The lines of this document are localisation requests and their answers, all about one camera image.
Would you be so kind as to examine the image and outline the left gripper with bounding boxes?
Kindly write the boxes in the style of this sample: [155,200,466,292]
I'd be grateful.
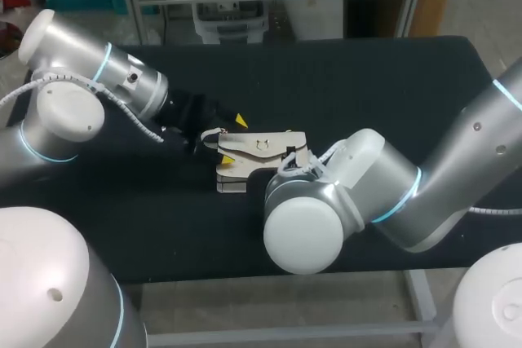
[157,89,250,167]

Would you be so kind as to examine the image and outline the small beige flap handbag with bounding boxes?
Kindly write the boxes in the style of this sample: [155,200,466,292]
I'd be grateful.
[201,129,310,195]

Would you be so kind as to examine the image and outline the white plastic container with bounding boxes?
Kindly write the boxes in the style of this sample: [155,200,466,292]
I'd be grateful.
[192,0,271,44]

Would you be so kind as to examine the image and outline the white cable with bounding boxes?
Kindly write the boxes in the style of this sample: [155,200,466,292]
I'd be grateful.
[0,73,165,144]

